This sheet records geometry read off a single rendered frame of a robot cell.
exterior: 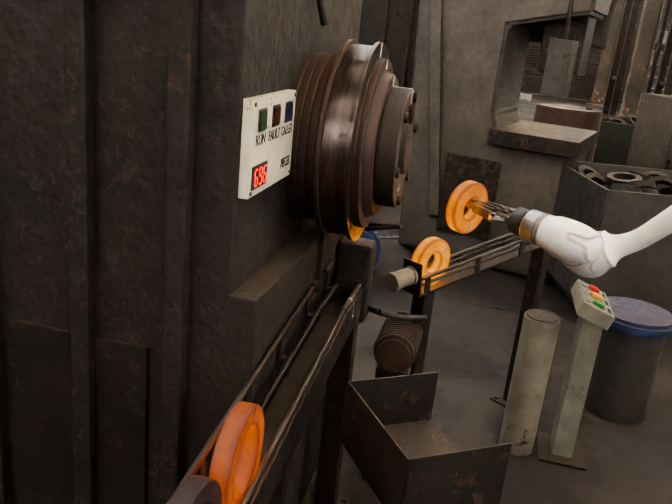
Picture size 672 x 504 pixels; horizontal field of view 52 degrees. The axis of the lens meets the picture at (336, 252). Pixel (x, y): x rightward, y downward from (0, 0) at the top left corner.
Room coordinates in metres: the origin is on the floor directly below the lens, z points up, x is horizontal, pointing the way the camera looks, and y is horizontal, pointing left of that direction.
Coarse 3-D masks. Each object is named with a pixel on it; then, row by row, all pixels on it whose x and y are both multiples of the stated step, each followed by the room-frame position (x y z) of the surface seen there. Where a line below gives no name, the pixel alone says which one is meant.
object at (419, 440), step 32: (352, 384) 1.21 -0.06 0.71; (384, 384) 1.24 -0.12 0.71; (416, 384) 1.27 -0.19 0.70; (352, 416) 1.17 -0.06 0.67; (384, 416) 1.24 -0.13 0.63; (416, 416) 1.27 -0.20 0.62; (352, 448) 1.16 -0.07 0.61; (384, 448) 1.04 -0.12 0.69; (416, 448) 1.18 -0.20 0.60; (448, 448) 1.20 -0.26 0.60; (480, 448) 1.02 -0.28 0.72; (384, 480) 1.03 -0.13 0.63; (416, 480) 0.98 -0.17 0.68; (448, 480) 1.00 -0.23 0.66; (480, 480) 1.03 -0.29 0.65
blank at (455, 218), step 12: (468, 180) 1.99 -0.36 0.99; (456, 192) 1.94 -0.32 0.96; (468, 192) 1.95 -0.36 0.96; (480, 192) 1.99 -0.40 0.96; (456, 204) 1.92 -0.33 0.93; (456, 216) 1.93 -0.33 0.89; (468, 216) 1.99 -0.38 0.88; (480, 216) 2.01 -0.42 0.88; (456, 228) 1.94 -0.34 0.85; (468, 228) 1.97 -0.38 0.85
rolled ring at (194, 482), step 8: (184, 480) 0.80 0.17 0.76; (192, 480) 0.80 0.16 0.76; (200, 480) 0.81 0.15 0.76; (208, 480) 0.81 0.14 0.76; (184, 488) 0.78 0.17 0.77; (192, 488) 0.78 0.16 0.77; (200, 488) 0.79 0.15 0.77; (208, 488) 0.81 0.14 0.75; (216, 488) 0.84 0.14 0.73; (176, 496) 0.77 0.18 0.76; (184, 496) 0.77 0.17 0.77; (192, 496) 0.77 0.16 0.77; (200, 496) 0.78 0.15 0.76; (208, 496) 0.81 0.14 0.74; (216, 496) 0.84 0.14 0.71
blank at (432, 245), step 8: (424, 240) 2.04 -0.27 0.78; (432, 240) 2.03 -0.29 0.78; (440, 240) 2.05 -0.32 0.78; (416, 248) 2.02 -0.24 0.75; (424, 248) 2.01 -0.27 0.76; (432, 248) 2.03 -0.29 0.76; (440, 248) 2.06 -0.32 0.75; (448, 248) 2.08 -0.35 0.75; (416, 256) 2.01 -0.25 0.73; (424, 256) 2.01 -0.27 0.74; (440, 256) 2.07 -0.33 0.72; (448, 256) 2.09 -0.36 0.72; (424, 264) 2.01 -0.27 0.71; (432, 264) 2.08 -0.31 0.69; (440, 264) 2.07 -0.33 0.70; (448, 264) 2.09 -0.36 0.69; (424, 272) 2.02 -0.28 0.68; (432, 272) 2.05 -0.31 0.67; (424, 280) 2.02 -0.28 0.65
